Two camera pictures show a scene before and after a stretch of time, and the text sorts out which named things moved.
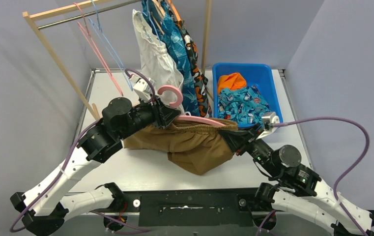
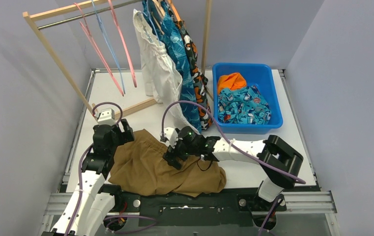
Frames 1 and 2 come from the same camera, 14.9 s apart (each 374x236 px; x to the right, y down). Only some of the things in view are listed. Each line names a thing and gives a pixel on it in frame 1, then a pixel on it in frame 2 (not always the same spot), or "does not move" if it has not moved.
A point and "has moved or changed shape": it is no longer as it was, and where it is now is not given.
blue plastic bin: (244, 92) does not move
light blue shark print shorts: (244, 104) does not move
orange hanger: (177, 14) does not move
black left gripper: (163, 113) -> (125, 131)
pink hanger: (99, 54) does not move
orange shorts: (230, 81) does not move
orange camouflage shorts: (201, 81) does not move
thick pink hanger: (187, 117) -> (112, 8)
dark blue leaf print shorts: (170, 33) does not move
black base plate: (196, 208) does not move
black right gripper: (236, 138) -> (173, 153)
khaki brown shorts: (194, 146) has moved or changed shape
